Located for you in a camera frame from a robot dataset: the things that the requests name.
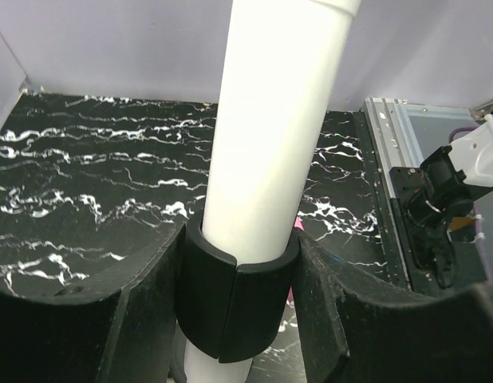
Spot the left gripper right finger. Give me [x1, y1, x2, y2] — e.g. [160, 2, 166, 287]
[292, 233, 493, 382]

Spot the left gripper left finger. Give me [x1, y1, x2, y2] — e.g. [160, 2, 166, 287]
[0, 225, 185, 382]

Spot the black round-base mic stand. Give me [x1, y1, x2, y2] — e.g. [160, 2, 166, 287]
[176, 211, 301, 382]

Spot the white microphone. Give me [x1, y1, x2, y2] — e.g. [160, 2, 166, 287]
[182, 0, 362, 383]

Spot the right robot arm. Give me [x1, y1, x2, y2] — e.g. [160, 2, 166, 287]
[402, 114, 493, 289]

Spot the pink wedge-shaped case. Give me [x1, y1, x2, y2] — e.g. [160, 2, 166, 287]
[287, 216, 304, 304]

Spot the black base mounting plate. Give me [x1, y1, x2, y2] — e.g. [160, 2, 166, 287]
[389, 167, 488, 297]

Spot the aluminium frame rail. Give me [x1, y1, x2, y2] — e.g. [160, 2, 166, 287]
[360, 97, 475, 280]

